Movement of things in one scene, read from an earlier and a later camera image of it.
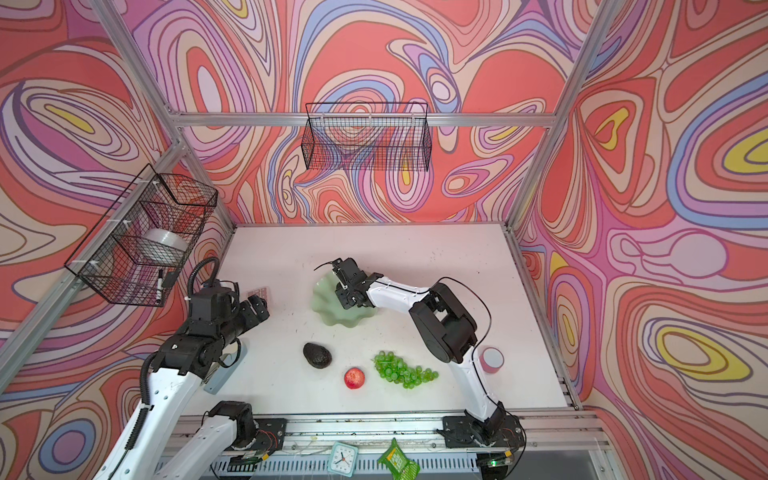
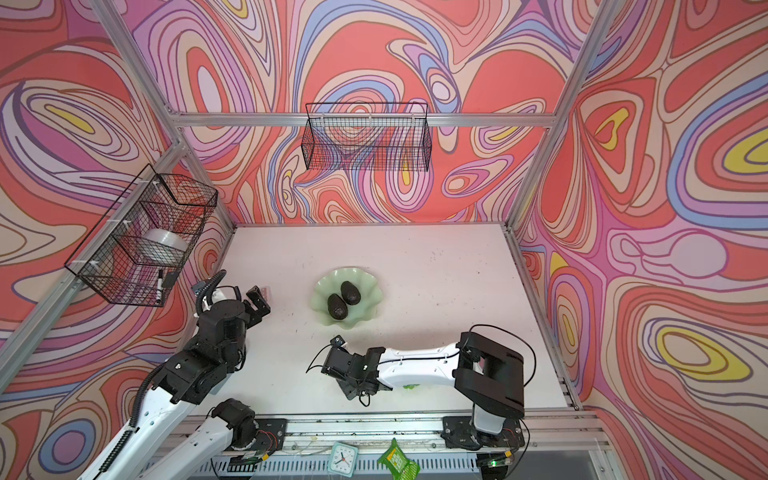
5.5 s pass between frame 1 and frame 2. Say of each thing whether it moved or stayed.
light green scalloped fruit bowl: stayed
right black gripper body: moved
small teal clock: stayed
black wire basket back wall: stayed
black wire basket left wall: stayed
